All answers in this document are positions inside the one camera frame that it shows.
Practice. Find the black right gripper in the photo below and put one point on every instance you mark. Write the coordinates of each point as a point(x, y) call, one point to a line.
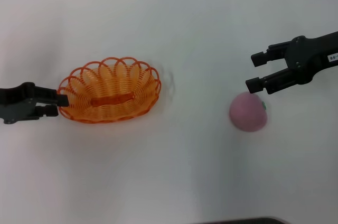
point(309, 55)

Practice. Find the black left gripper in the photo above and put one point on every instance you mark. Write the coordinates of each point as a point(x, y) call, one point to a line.
point(16, 102)

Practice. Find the pink toy peach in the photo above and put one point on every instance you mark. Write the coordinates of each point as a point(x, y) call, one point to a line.
point(247, 114)

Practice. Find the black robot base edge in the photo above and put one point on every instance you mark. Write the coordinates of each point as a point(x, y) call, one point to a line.
point(243, 221)

